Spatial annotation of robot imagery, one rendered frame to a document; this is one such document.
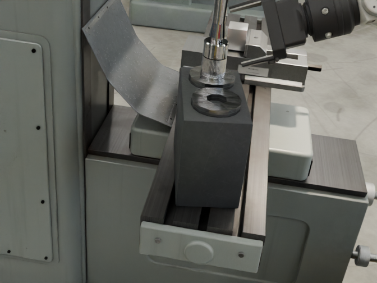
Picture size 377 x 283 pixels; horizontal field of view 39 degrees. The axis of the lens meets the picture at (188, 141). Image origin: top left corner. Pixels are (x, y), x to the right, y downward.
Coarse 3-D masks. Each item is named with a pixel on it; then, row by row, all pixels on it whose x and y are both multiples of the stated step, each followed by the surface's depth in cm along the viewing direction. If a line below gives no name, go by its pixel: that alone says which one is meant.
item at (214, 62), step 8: (208, 56) 100; (216, 56) 99; (224, 56) 100; (208, 64) 100; (216, 64) 100; (224, 64) 101; (200, 72) 103; (208, 72) 101; (216, 72) 101; (224, 72) 103
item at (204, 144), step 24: (192, 72) 104; (192, 96) 95; (216, 96) 97; (240, 96) 100; (192, 120) 91; (216, 120) 91; (240, 120) 92; (192, 144) 93; (216, 144) 93; (240, 144) 94; (192, 168) 96; (216, 168) 96; (240, 168) 96; (192, 192) 99; (216, 192) 99; (240, 192) 99
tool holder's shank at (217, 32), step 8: (216, 0) 95; (224, 0) 95; (216, 8) 96; (224, 8) 96; (216, 16) 97; (224, 16) 97; (216, 24) 97; (224, 24) 98; (216, 32) 98; (224, 32) 98; (216, 40) 99
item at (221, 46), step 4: (204, 40) 100; (208, 40) 100; (224, 40) 100; (204, 44) 100; (208, 44) 99; (212, 44) 98; (216, 44) 98; (220, 44) 99; (224, 44) 99; (228, 44) 100; (208, 48) 99; (212, 48) 99; (216, 48) 98; (220, 48) 99; (224, 48) 99
